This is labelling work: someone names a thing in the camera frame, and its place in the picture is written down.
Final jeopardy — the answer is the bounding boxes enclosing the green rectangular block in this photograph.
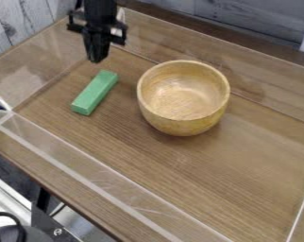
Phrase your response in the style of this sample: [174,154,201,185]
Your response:
[70,70,118,115]

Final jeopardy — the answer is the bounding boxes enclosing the black metal base plate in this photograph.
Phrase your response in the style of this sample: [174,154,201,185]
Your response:
[31,206,82,242]

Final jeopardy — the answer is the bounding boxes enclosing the clear acrylic corner bracket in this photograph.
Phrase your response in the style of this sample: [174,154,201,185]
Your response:
[110,8,126,34]

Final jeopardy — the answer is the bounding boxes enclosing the clear acrylic barrier wall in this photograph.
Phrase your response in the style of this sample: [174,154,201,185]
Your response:
[0,6,304,242]

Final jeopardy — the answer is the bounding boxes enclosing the brown wooden bowl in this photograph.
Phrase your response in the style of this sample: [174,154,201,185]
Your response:
[135,60,230,136]

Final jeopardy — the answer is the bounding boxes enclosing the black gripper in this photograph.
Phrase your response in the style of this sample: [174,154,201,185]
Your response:
[66,0,127,62]

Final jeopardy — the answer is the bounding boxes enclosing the black table leg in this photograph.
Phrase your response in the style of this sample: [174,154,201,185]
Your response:
[35,188,51,213]

